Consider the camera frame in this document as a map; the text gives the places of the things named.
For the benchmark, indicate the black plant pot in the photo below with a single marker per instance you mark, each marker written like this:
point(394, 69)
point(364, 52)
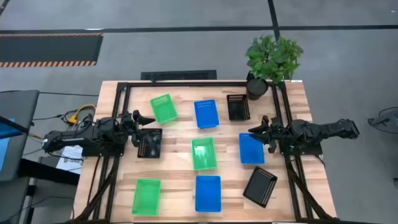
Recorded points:
point(256, 88)

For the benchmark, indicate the black metal table frame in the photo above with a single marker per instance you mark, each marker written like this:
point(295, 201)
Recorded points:
point(186, 84)

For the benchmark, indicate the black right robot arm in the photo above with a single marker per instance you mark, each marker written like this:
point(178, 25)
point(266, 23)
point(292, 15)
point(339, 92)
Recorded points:
point(326, 129)

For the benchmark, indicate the blue sheet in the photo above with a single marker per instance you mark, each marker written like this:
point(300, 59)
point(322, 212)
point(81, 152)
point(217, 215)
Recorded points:
point(3, 146)

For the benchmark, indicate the green plastic basket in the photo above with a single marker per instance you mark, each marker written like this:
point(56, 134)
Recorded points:
point(163, 109)
point(146, 197)
point(203, 154)

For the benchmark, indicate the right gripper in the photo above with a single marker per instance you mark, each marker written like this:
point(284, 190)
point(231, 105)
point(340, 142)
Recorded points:
point(280, 132)

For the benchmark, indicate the black hazard-striped floor mat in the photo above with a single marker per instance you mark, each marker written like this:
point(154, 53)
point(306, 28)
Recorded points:
point(46, 48)

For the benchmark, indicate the black floor vent grille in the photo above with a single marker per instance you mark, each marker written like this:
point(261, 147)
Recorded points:
point(178, 75)

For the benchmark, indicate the blue plastic basket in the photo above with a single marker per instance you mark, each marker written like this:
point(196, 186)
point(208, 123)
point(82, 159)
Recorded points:
point(251, 149)
point(208, 193)
point(206, 114)

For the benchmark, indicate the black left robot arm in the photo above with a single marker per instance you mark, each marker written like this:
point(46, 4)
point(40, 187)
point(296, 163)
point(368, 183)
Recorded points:
point(77, 138)

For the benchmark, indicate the white printed paper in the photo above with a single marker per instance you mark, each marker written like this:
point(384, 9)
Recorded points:
point(70, 158)

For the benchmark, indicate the green leafy plant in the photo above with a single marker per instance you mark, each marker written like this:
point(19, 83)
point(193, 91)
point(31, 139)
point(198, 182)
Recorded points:
point(273, 59)

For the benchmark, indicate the black plastic basket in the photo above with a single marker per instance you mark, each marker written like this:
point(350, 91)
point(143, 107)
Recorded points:
point(238, 109)
point(260, 186)
point(153, 147)

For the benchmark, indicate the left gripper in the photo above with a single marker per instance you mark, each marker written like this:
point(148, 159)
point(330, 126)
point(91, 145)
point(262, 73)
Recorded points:
point(129, 127)

